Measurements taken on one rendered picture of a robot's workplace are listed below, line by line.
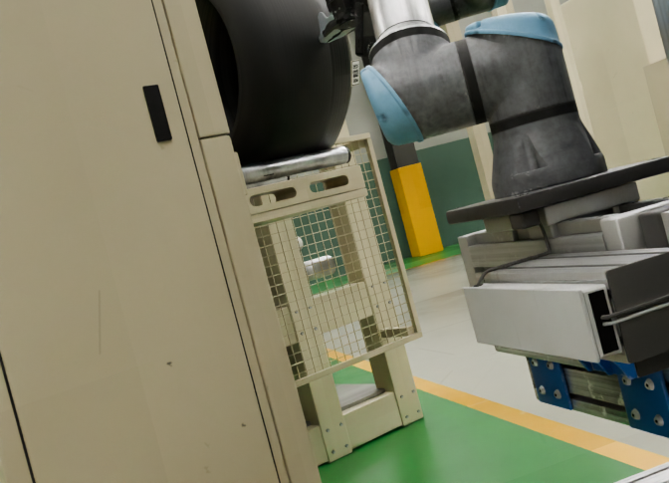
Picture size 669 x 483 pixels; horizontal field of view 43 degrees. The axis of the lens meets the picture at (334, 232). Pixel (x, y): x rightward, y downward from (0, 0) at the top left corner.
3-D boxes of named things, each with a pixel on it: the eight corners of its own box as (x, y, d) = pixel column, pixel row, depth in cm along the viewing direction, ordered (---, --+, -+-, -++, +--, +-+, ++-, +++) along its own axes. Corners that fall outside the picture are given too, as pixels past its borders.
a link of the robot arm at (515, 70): (581, 97, 106) (555, -8, 106) (477, 125, 109) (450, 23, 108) (572, 105, 118) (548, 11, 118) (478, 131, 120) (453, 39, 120)
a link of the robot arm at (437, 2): (456, 22, 162) (442, -31, 163) (399, 39, 164) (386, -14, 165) (459, 35, 169) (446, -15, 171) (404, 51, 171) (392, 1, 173)
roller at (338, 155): (233, 191, 191) (235, 172, 189) (222, 183, 194) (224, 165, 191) (350, 165, 212) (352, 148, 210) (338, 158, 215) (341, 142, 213)
